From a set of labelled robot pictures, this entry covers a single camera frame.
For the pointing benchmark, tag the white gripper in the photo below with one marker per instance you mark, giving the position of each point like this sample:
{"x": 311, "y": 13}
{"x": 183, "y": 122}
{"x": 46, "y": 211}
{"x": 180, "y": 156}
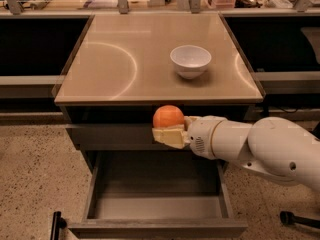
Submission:
{"x": 200, "y": 135}

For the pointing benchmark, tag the orange fruit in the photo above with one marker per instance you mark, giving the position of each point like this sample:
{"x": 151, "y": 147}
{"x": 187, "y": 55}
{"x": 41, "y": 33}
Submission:
{"x": 167, "y": 116}

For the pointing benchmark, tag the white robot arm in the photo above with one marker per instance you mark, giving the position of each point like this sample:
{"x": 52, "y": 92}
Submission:
{"x": 273, "y": 148}

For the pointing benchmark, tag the open middle drawer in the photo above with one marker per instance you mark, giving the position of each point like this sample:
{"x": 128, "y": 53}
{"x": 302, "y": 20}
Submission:
{"x": 154, "y": 194}

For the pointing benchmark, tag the grey drawer cabinet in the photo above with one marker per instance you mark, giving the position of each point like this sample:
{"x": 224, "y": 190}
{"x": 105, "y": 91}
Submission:
{"x": 122, "y": 70}

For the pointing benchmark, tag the closed top drawer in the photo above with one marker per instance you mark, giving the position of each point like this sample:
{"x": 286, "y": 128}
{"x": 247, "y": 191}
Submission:
{"x": 114, "y": 137}

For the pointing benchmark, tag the white bowl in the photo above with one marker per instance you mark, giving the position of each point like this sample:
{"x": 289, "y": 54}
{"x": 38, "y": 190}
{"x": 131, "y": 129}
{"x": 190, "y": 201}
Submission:
{"x": 190, "y": 61}

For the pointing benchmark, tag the black chair base leg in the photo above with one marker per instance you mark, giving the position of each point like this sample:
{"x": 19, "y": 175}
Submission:
{"x": 288, "y": 218}

